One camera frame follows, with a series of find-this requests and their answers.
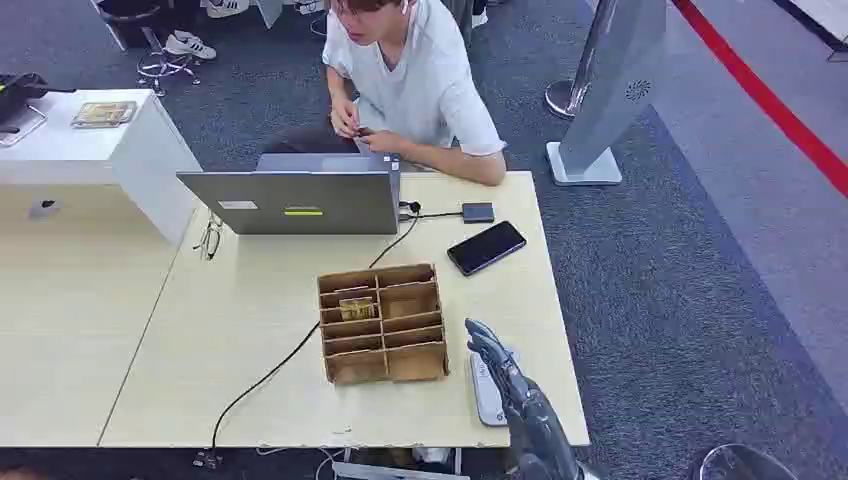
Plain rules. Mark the person's right hand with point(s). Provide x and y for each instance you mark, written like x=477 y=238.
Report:
x=344 y=119

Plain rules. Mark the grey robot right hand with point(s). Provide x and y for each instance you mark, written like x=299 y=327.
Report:
x=523 y=404

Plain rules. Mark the person's left hand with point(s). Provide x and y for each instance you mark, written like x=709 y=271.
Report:
x=384 y=141

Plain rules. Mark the grey white card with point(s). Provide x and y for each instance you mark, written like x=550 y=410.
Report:
x=485 y=397

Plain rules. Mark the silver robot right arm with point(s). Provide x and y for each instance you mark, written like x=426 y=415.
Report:
x=588 y=475

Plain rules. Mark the person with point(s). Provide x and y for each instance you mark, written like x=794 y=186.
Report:
x=411 y=73

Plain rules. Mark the grey laptop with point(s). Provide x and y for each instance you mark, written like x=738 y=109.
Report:
x=298 y=202

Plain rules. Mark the small dark adapter box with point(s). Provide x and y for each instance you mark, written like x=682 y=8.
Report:
x=478 y=212

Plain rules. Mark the black smartphone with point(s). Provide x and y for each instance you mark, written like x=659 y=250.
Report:
x=487 y=248

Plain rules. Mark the grey box under table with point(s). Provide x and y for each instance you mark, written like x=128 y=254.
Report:
x=391 y=472

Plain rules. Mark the wooden divided card box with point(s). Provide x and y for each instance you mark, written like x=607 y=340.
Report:
x=384 y=324

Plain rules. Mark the yellow printed card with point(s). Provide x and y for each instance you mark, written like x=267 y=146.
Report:
x=358 y=309

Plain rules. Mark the white striped sneaker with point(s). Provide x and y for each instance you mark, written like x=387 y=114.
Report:
x=191 y=45

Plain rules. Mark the eyeglasses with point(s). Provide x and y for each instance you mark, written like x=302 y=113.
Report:
x=210 y=238

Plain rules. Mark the chrome base stool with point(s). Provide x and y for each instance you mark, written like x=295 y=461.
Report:
x=159 y=66

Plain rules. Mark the round dark stool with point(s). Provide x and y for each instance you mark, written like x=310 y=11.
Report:
x=742 y=464

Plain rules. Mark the grey kiosk stand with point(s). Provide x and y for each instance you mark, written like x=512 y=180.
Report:
x=616 y=93

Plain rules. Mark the stack of yellow cards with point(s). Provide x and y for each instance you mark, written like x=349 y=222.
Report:
x=104 y=114

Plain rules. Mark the white cabinet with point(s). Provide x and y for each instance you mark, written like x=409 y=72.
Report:
x=86 y=159

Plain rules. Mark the power plug connector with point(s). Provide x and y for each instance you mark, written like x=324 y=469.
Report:
x=206 y=458

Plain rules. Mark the clear flat stand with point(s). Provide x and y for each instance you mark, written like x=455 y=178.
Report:
x=20 y=129

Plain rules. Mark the black device on cabinet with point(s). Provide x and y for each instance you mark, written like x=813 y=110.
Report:
x=16 y=93

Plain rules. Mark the red floor tape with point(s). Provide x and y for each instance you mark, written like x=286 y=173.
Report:
x=762 y=96

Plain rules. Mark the chrome stanchion post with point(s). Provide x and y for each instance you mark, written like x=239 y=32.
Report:
x=576 y=86

